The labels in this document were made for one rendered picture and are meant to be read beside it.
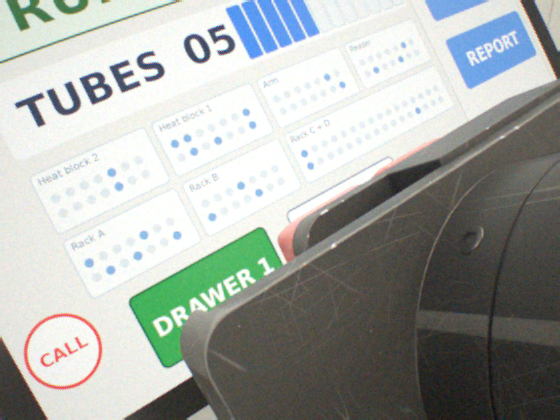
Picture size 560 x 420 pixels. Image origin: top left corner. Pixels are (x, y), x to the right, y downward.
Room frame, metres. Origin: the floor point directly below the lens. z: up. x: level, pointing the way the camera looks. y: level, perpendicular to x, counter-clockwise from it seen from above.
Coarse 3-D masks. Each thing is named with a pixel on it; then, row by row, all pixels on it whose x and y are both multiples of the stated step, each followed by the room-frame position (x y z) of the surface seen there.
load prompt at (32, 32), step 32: (0, 0) 0.30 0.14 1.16; (32, 0) 0.31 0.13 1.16; (64, 0) 0.31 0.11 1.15; (96, 0) 0.32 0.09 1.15; (128, 0) 0.32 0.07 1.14; (160, 0) 0.33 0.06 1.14; (0, 32) 0.29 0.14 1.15; (32, 32) 0.29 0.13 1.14; (64, 32) 0.30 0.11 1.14; (0, 64) 0.27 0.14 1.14
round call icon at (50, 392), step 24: (72, 312) 0.18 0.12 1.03; (24, 336) 0.17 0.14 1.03; (48, 336) 0.17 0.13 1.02; (72, 336) 0.17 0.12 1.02; (96, 336) 0.18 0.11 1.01; (24, 360) 0.16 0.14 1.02; (48, 360) 0.16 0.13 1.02; (72, 360) 0.16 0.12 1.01; (96, 360) 0.17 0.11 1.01; (48, 384) 0.15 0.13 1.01; (72, 384) 0.15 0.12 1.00
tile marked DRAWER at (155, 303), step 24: (240, 240) 0.23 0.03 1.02; (264, 240) 0.23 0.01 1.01; (192, 264) 0.21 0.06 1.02; (216, 264) 0.22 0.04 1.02; (240, 264) 0.22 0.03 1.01; (264, 264) 0.22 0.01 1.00; (144, 288) 0.20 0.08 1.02; (168, 288) 0.20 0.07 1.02; (192, 288) 0.20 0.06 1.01; (216, 288) 0.21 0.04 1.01; (240, 288) 0.21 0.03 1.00; (144, 312) 0.19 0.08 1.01; (168, 312) 0.19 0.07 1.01; (144, 336) 0.18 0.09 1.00; (168, 336) 0.18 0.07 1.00; (168, 360) 0.17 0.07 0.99
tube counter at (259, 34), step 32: (256, 0) 0.35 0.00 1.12; (288, 0) 0.36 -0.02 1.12; (320, 0) 0.37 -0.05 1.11; (352, 0) 0.37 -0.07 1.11; (384, 0) 0.38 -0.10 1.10; (192, 32) 0.32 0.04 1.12; (224, 32) 0.33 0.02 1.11; (256, 32) 0.33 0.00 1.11; (288, 32) 0.34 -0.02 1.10; (320, 32) 0.35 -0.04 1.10; (192, 64) 0.30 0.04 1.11; (224, 64) 0.31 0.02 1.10
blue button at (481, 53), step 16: (512, 16) 0.42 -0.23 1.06; (464, 32) 0.39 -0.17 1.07; (480, 32) 0.40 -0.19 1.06; (496, 32) 0.40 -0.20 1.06; (512, 32) 0.41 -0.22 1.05; (448, 48) 0.37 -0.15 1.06; (464, 48) 0.38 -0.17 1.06; (480, 48) 0.39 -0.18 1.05; (496, 48) 0.39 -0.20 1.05; (512, 48) 0.40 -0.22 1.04; (528, 48) 0.41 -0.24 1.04; (464, 64) 0.37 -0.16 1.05; (480, 64) 0.38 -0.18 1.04; (496, 64) 0.38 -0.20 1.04; (512, 64) 0.39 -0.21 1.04; (464, 80) 0.36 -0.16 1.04; (480, 80) 0.36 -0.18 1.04
